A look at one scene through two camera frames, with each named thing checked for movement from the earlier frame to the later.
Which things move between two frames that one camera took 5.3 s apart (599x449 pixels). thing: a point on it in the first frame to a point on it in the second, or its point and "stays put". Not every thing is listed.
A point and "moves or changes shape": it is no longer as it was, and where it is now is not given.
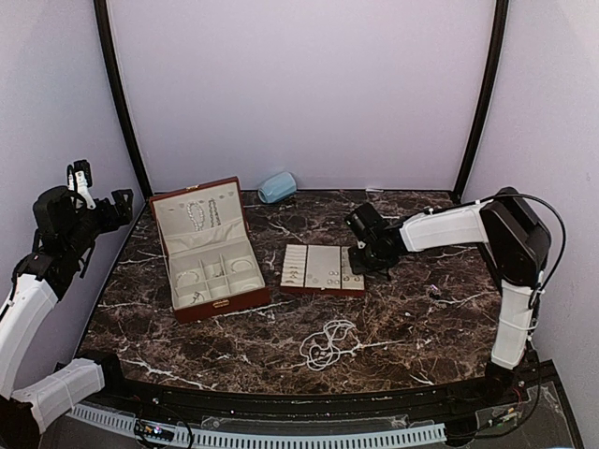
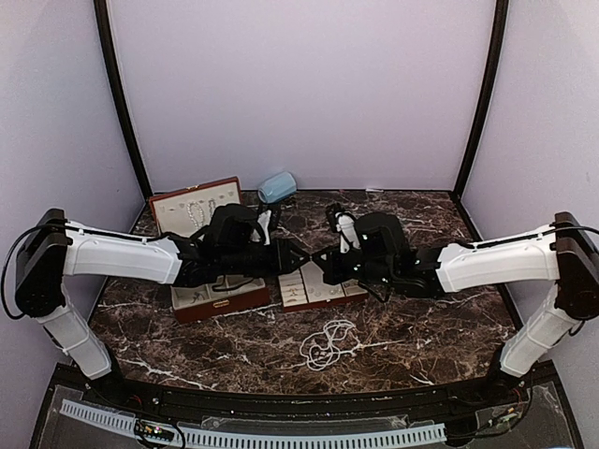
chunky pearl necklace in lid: x=197 y=215 stays put
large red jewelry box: x=214 y=269 stays put
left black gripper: x=124 y=210 to x=282 y=261
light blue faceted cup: x=278 y=187 stays put
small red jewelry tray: x=320 y=267 moves or changes shape
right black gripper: x=357 y=267 to x=332 y=272
